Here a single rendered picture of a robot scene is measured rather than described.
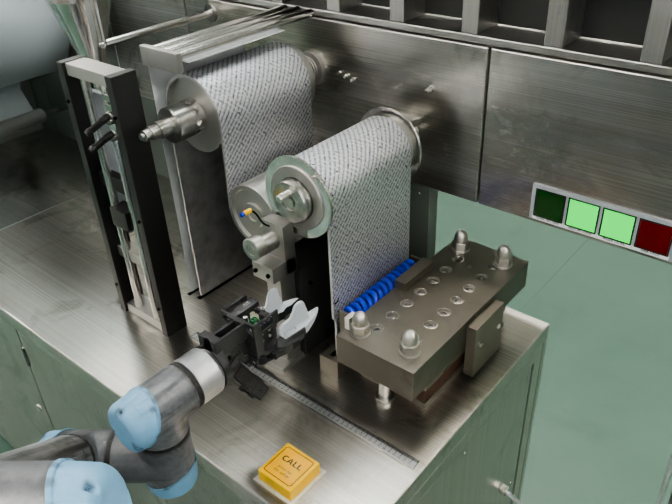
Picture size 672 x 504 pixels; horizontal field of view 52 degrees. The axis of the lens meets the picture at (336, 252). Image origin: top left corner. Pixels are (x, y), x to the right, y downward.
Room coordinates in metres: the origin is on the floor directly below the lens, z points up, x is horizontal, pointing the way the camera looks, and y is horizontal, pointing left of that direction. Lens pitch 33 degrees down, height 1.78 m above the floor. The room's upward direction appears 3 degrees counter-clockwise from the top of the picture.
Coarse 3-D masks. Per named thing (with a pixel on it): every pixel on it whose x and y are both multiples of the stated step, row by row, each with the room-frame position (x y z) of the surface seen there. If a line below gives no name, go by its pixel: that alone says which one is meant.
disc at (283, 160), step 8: (280, 160) 1.02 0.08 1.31; (288, 160) 1.00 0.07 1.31; (296, 160) 0.99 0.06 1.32; (272, 168) 1.03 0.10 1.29; (304, 168) 0.98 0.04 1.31; (312, 168) 0.97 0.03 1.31; (312, 176) 0.97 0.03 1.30; (320, 176) 0.97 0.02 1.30; (320, 184) 0.96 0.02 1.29; (320, 192) 0.96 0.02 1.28; (328, 192) 0.95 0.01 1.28; (272, 200) 1.04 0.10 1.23; (328, 200) 0.95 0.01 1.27; (328, 208) 0.95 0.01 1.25; (328, 216) 0.95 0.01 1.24; (320, 224) 0.96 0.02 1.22; (328, 224) 0.95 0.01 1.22; (296, 232) 1.00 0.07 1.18; (304, 232) 0.99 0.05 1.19; (312, 232) 0.98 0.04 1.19; (320, 232) 0.97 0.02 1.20
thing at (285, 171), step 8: (392, 120) 1.17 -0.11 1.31; (408, 136) 1.16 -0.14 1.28; (280, 168) 1.01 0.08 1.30; (288, 168) 1.00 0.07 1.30; (296, 168) 0.99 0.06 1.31; (272, 176) 1.03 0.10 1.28; (280, 176) 1.01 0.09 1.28; (288, 176) 1.00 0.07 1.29; (296, 176) 0.99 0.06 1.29; (304, 176) 0.98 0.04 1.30; (272, 184) 1.03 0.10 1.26; (304, 184) 0.98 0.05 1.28; (312, 184) 0.97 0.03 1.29; (272, 192) 1.03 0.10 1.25; (312, 192) 0.97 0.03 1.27; (320, 200) 0.96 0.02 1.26; (320, 208) 0.96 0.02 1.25; (312, 216) 0.97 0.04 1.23; (320, 216) 0.96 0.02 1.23; (296, 224) 1.00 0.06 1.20; (304, 224) 0.98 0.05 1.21; (312, 224) 0.97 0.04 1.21
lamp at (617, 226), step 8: (608, 216) 0.98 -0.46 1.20; (616, 216) 0.97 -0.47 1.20; (624, 216) 0.96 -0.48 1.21; (608, 224) 0.97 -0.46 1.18; (616, 224) 0.97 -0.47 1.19; (624, 224) 0.96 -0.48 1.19; (632, 224) 0.95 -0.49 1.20; (600, 232) 0.98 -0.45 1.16; (608, 232) 0.97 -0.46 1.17; (616, 232) 0.96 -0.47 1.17; (624, 232) 0.96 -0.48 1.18; (624, 240) 0.95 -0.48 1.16
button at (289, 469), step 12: (288, 444) 0.76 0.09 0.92; (276, 456) 0.74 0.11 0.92; (288, 456) 0.74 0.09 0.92; (300, 456) 0.74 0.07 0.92; (264, 468) 0.72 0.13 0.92; (276, 468) 0.72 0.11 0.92; (288, 468) 0.71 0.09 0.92; (300, 468) 0.71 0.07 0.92; (312, 468) 0.71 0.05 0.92; (264, 480) 0.71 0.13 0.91; (276, 480) 0.69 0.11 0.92; (288, 480) 0.69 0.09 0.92; (300, 480) 0.69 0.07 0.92; (288, 492) 0.67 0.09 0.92
